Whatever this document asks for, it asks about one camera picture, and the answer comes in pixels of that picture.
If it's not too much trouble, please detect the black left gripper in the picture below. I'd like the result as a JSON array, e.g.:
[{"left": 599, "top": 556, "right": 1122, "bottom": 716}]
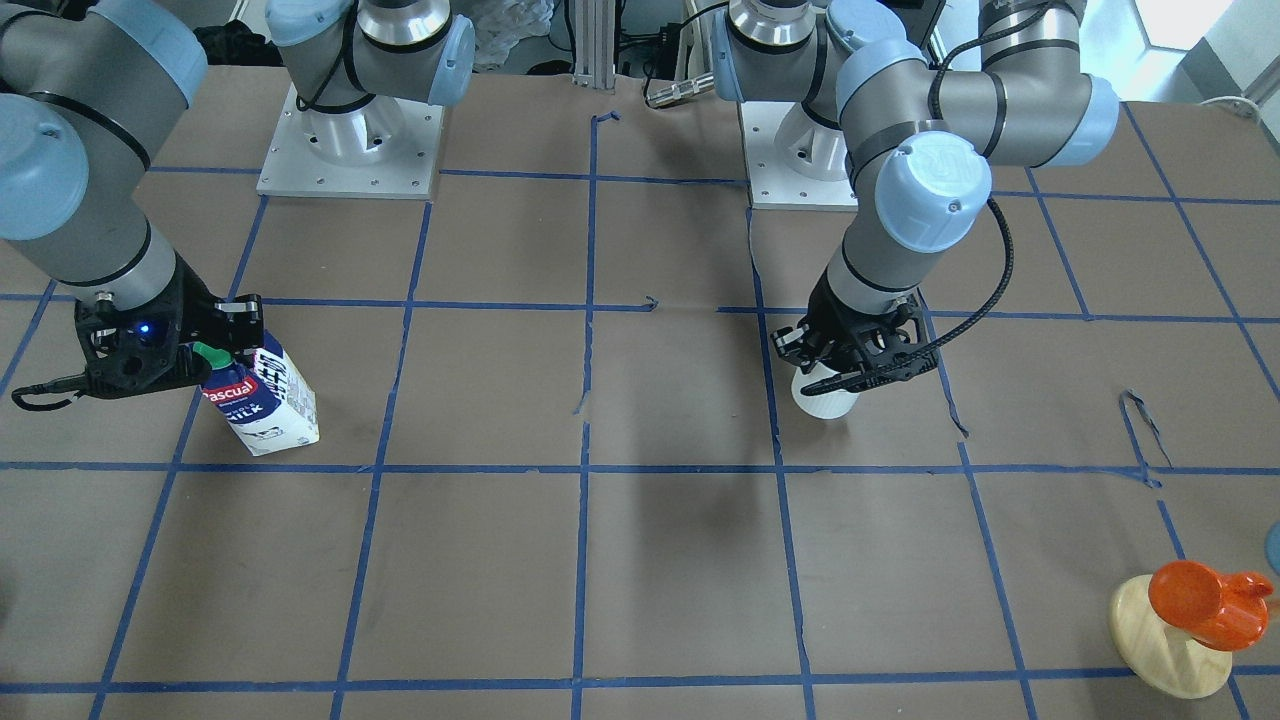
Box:
[{"left": 771, "top": 277, "right": 940, "bottom": 395}]

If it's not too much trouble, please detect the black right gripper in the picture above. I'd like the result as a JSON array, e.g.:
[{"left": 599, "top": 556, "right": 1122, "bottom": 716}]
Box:
[{"left": 74, "top": 258, "right": 265, "bottom": 398}]

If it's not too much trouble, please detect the white ceramic mug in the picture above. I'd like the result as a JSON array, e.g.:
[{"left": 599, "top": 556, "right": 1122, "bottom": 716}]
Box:
[{"left": 791, "top": 363, "right": 860, "bottom": 420}]

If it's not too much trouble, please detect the blue white milk carton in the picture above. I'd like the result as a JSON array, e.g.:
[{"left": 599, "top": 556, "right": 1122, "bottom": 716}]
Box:
[{"left": 193, "top": 331, "right": 320, "bottom": 456}]

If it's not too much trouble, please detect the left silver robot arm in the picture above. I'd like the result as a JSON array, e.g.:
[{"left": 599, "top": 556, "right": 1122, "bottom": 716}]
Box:
[{"left": 710, "top": 1, "right": 1119, "bottom": 397}]

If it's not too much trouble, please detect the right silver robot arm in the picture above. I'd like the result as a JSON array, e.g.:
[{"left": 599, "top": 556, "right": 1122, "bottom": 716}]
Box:
[{"left": 3, "top": 1, "right": 476, "bottom": 411}]

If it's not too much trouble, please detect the orange mug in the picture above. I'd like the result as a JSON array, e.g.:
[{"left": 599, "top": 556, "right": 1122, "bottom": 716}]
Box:
[{"left": 1147, "top": 560, "right": 1276, "bottom": 652}]

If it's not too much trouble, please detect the blue mug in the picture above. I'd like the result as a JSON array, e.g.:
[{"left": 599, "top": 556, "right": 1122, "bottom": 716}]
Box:
[{"left": 1263, "top": 521, "right": 1280, "bottom": 575}]

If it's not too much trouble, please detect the aluminium frame post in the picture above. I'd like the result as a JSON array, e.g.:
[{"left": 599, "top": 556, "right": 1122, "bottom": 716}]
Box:
[{"left": 564, "top": 1, "right": 620, "bottom": 94}]

